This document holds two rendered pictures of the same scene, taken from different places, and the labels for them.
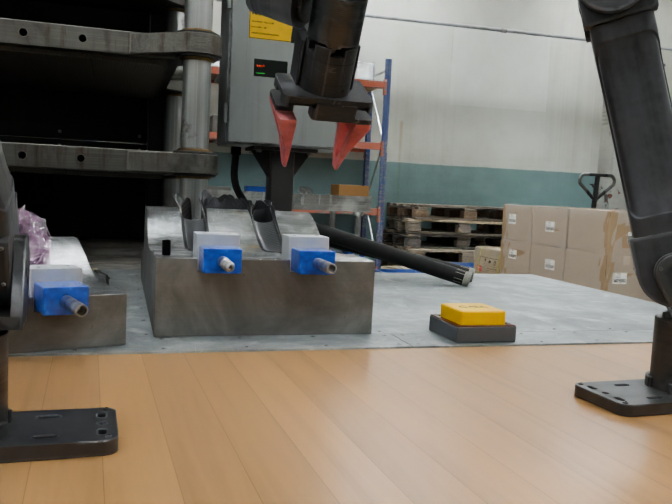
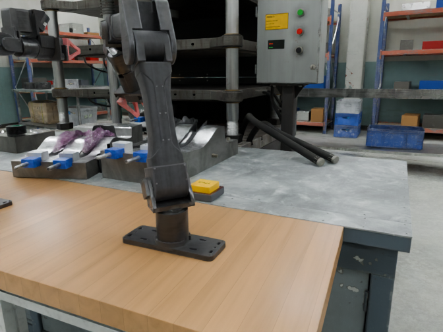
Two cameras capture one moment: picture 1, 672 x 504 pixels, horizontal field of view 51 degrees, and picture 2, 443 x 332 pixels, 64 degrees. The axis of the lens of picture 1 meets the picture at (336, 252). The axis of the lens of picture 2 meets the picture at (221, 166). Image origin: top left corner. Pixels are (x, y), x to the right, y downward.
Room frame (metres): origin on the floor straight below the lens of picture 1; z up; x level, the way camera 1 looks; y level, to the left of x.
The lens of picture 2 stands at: (0.24, -0.84, 1.12)
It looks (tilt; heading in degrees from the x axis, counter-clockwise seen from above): 15 degrees down; 43
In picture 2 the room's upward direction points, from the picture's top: 1 degrees counter-clockwise
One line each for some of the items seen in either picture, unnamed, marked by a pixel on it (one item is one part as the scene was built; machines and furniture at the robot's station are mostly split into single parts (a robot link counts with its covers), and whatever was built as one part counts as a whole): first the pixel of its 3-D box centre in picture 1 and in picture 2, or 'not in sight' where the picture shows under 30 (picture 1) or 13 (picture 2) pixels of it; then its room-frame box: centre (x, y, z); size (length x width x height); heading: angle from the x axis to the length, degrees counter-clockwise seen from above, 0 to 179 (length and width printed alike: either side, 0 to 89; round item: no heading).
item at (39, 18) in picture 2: not in sight; (40, 29); (0.70, 0.33, 1.26); 0.07 x 0.06 x 0.11; 109
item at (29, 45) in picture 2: not in sight; (24, 45); (0.64, 0.31, 1.21); 0.07 x 0.06 x 0.07; 19
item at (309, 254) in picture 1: (315, 261); (141, 157); (0.82, 0.02, 0.89); 0.13 x 0.05 x 0.05; 18
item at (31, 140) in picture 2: not in sight; (26, 140); (0.80, 0.91, 0.84); 0.20 x 0.15 x 0.07; 17
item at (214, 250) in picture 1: (221, 260); (112, 153); (0.79, 0.13, 0.89); 0.13 x 0.05 x 0.05; 17
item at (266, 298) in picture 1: (236, 256); (177, 145); (1.06, 0.15, 0.87); 0.50 x 0.26 x 0.14; 17
